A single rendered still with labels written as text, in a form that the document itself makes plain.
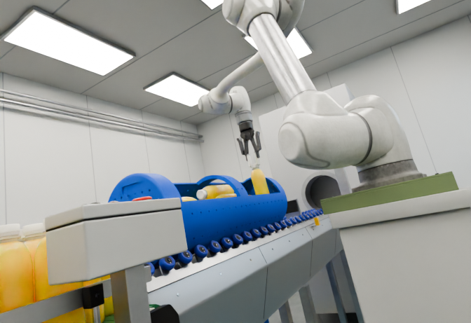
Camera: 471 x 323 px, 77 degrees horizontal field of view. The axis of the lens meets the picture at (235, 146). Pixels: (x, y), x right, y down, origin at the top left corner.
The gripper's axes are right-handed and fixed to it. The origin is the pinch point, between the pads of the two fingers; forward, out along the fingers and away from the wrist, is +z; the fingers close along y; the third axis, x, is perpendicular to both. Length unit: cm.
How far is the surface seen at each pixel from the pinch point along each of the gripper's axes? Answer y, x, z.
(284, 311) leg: 11, -20, 80
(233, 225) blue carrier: -7, 42, 29
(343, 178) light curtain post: -29, -63, 17
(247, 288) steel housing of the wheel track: -7, 42, 51
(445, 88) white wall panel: -151, -440, -104
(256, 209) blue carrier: -8.4, 24.3, 25.5
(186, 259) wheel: -6, 69, 36
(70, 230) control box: -25, 113, 24
